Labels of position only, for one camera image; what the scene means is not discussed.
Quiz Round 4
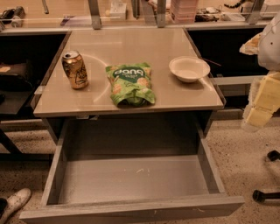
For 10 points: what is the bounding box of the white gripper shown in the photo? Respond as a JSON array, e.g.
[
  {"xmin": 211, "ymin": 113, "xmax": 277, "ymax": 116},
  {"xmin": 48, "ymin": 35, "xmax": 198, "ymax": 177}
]
[{"xmin": 239, "ymin": 33, "xmax": 280, "ymax": 132}]

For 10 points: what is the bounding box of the green rice chip bag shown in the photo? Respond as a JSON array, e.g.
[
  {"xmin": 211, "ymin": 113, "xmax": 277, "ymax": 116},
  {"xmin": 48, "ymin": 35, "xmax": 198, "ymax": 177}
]
[{"xmin": 106, "ymin": 62, "xmax": 156, "ymax": 107}]

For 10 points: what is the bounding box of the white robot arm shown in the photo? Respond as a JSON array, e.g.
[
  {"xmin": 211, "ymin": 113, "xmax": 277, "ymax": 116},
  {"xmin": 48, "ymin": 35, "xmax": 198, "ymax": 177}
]
[{"xmin": 240, "ymin": 12, "xmax": 280, "ymax": 132}]

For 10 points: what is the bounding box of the grey cabinet with beige top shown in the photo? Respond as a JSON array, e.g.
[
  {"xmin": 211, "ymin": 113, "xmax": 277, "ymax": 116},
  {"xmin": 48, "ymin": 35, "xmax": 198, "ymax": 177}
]
[{"xmin": 34, "ymin": 29, "xmax": 224, "ymax": 144}]

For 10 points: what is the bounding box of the open grey top drawer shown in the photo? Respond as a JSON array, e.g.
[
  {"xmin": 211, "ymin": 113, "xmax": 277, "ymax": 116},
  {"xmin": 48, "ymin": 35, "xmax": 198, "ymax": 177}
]
[{"xmin": 20, "ymin": 118, "xmax": 244, "ymax": 224}]

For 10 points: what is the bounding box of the black chair caster upper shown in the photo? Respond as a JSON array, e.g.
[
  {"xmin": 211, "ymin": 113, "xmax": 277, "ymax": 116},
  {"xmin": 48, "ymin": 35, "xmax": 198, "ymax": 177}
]
[{"xmin": 267, "ymin": 150, "xmax": 280, "ymax": 161}]

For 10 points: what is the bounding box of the black chair caster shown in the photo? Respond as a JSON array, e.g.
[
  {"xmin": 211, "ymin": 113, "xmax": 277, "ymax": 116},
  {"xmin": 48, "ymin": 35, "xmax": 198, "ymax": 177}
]
[
  {"xmin": 252, "ymin": 190, "xmax": 280, "ymax": 203},
  {"xmin": 267, "ymin": 150, "xmax": 280, "ymax": 161}
]

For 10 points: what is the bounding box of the white bowl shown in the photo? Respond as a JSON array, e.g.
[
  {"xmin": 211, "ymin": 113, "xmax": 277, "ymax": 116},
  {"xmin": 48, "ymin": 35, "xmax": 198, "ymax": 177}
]
[{"xmin": 169, "ymin": 56, "xmax": 210, "ymax": 83}]

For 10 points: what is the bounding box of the black chair caster lower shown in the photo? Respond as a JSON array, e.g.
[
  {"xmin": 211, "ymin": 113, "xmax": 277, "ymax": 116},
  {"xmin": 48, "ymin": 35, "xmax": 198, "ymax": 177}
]
[{"xmin": 252, "ymin": 190, "xmax": 280, "ymax": 203}]

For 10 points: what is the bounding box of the pink stacked box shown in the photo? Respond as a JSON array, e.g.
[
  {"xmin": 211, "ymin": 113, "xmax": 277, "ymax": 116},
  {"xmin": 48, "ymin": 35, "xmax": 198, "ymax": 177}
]
[{"xmin": 170, "ymin": 0, "xmax": 199, "ymax": 24}]

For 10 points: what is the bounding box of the white small box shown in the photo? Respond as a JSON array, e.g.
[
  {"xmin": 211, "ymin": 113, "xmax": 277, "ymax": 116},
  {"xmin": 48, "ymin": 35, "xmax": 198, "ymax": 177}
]
[{"xmin": 109, "ymin": 2, "xmax": 127, "ymax": 21}]

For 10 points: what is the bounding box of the gold soda can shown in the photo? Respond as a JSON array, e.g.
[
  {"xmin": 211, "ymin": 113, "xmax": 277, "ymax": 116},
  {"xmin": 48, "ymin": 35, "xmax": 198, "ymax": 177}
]
[{"xmin": 61, "ymin": 50, "xmax": 88, "ymax": 89}]

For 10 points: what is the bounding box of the white shoe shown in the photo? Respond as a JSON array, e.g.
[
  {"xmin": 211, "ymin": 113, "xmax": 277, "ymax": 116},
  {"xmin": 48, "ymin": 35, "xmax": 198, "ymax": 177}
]
[{"xmin": 0, "ymin": 188, "xmax": 32, "ymax": 224}]

